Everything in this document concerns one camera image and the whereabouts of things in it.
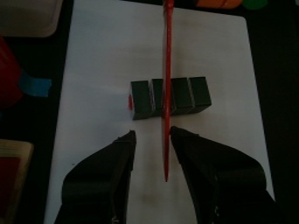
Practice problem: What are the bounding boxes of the red plastic bowl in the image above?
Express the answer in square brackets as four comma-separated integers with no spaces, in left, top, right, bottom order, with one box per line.
[0,36,23,109]

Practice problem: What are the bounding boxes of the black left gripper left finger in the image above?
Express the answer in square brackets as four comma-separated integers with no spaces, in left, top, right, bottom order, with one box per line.
[51,129,137,224]

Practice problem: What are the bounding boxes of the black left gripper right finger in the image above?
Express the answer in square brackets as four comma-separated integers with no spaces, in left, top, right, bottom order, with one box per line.
[169,125,289,224]

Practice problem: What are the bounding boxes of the pink rectangular plate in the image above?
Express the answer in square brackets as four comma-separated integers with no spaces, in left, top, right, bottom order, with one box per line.
[0,0,63,39]

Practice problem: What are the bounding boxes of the wooden box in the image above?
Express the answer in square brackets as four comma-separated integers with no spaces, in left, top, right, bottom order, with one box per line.
[0,138,34,224]

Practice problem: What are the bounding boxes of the red toy knife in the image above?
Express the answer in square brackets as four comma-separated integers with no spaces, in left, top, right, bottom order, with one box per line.
[160,0,174,183]

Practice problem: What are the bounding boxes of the green toy food piece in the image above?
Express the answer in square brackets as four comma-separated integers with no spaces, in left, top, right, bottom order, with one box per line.
[240,0,269,11]

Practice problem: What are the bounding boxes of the dark green sushi piece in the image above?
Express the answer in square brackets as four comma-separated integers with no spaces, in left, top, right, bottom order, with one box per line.
[170,76,194,116]
[149,78,165,118]
[188,75,212,115]
[126,80,154,121]

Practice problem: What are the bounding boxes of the white cutting board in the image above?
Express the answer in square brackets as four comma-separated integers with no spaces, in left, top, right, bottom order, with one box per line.
[41,0,276,224]

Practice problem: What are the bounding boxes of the orange toy food piece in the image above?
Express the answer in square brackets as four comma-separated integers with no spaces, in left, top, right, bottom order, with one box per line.
[194,0,245,10]

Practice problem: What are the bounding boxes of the blue plastic utensil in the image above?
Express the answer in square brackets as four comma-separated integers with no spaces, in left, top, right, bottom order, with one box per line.
[17,69,53,98]

